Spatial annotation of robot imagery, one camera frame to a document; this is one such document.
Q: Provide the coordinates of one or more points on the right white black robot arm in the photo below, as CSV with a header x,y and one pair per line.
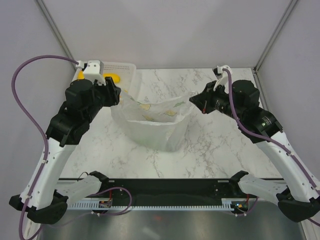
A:
x,y
297,198

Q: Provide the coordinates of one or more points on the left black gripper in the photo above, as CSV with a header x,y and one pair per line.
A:
x,y
112,100

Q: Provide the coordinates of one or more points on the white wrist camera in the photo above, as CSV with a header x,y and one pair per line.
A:
x,y
222,74
92,71

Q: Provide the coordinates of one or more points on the right aluminium frame post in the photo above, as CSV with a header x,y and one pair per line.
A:
x,y
275,34

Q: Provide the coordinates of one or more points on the aluminium frame post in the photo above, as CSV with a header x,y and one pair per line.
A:
x,y
275,34
53,27

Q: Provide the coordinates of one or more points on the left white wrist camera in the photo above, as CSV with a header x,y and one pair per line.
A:
x,y
92,71

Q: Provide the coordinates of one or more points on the white plastic fruit basket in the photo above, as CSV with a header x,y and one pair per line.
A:
x,y
127,73

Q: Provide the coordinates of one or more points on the yellow fake mango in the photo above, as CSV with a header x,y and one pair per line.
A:
x,y
116,78

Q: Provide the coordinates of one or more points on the white slotted cable duct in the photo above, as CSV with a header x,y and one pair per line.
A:
x,y
91,204

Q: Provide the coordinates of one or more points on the left aluminium frame post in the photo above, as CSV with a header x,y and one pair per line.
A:
x,y
53,27

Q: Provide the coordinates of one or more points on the large yellow fake lemon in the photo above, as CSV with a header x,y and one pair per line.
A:
x,y
80,76

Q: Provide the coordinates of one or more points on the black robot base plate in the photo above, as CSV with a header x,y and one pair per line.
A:
x,y
171,191

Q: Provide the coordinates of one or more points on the white lemon-print plastic bag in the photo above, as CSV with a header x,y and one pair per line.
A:
x,y
160,126

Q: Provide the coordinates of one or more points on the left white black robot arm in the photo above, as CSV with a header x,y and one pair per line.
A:
x,y
43,202

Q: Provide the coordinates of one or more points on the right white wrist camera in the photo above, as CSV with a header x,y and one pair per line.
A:
x,y
222,74

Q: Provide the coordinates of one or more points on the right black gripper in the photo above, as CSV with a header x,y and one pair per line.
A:
x,y
203,101

